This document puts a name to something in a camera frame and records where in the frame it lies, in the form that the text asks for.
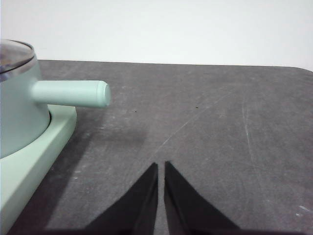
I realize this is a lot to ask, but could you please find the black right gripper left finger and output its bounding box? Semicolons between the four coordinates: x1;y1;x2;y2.
43;162;159;232

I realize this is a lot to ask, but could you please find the mint green pot with handle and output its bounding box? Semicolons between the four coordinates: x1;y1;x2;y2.
0;40;112;159

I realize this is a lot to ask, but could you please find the mint green breakfast machine base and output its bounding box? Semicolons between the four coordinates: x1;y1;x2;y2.
0;104;78;235

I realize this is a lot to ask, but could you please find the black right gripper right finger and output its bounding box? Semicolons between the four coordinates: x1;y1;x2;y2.
163;160;242;231

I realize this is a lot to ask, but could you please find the glass lid with green knob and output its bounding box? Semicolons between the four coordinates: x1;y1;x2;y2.
0;40;35;76

